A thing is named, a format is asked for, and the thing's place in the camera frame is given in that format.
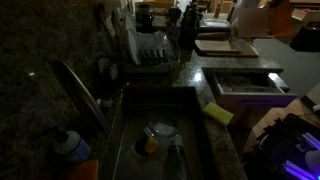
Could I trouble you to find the wooden cutting board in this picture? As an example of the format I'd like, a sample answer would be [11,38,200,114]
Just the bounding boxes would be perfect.
[195,39,259,58]

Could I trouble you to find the clear glass bowl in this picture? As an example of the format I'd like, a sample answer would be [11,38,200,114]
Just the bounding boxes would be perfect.
[146,115,178,138]

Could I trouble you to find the clear plastic bag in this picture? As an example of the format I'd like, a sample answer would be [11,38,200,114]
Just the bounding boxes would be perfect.
[137,31,170,52]

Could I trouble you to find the steel kitchen sink basin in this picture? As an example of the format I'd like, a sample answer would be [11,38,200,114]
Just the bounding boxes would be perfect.
[99,87,218,180]

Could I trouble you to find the black robot base with lights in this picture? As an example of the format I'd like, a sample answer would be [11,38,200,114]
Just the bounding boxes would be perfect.
[243,113,320,180]

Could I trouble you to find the clear glass bottle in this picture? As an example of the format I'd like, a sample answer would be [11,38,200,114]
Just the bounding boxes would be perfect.
[167,135,188,180]

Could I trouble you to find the white blue soap dispenser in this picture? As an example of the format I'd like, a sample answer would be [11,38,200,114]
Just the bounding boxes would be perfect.
[41,126,91,163]

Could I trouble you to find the curved steel faucet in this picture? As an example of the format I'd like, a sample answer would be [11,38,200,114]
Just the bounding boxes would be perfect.
[50,60,111,135]

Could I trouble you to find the glass baking tray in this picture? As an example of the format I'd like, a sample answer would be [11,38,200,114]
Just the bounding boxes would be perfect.
[199,19,230,33]

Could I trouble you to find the orange sponge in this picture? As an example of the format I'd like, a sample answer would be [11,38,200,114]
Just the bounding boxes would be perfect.
[59,160,99,180]

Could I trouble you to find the white plate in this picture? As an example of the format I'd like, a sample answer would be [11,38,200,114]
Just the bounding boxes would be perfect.
[127,30,141,65]

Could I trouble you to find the yellow sponge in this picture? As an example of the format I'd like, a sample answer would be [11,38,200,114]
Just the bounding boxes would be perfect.
[203,102,233,126]

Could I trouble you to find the open white drawer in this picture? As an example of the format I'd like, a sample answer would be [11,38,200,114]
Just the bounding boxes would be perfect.
[204,70,297,128]

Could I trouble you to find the black knife block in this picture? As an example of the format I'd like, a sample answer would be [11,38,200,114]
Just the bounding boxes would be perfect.
[179,0,203,48]

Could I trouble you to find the dish drying rack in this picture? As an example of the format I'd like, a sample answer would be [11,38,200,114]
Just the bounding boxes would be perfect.
[122,29,180,74]

